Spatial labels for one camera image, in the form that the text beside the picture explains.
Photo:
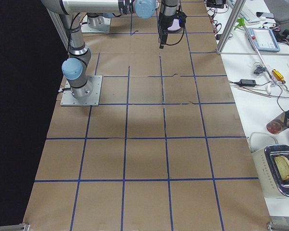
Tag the blue teach pendant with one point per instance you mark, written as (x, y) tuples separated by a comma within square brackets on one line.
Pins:
[(263, 39)]

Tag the yellow tool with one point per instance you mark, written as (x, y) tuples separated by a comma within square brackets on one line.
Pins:
[(278, 75)]

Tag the bread slice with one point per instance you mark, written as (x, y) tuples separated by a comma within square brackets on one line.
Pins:
[(282, 164)]

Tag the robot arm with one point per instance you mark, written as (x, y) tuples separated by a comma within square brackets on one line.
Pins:
[(79, 54), (96, 19)]

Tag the black power adapter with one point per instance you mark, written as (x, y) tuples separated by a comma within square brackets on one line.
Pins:
[(247, 83)]

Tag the brown paper table cover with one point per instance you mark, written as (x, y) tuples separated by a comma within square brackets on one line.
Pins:
[(164, 150)]

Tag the green reacher grabber tool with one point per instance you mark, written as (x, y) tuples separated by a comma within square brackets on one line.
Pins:
[(274, 81)]

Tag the aluminium frame post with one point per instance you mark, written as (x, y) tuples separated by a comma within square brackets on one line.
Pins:
[(229, 25)]

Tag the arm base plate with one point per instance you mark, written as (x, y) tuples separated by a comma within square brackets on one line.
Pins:
[(89, 95), (102, 29)]

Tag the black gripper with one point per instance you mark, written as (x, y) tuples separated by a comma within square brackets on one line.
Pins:
[(164, 22)]

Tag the dark drink bottle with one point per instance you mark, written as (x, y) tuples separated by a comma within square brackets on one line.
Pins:
[(279, 123)]

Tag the white toaster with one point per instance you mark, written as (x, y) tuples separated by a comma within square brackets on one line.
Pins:
[(264, 148)]

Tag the lavender plate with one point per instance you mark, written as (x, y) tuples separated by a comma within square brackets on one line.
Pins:
[(175, 27)]

